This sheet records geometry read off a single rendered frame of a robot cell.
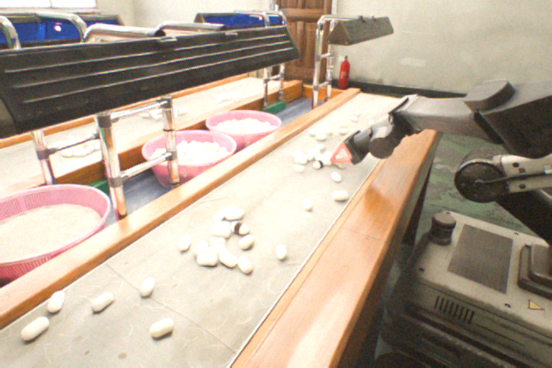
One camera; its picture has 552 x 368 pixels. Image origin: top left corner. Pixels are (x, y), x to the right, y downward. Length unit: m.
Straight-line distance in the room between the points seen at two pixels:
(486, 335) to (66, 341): 0.98
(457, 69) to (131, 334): 5.09
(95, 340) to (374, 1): 5.14
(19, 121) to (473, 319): 1.08
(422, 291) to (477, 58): 4.43
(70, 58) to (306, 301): 0.43
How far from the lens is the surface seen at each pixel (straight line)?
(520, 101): 0.51
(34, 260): 0.73
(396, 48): 5.35
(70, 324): 0.62
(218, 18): 1.54
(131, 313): 0.60
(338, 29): 1.18
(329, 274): 0.60
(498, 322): 1.14
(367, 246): 0.67
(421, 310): 1.18
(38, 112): 0.41
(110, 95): 0.45
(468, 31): 5.30
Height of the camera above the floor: 1.16
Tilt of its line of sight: 25 degrees down
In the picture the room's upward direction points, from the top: 2 degrees clockwise
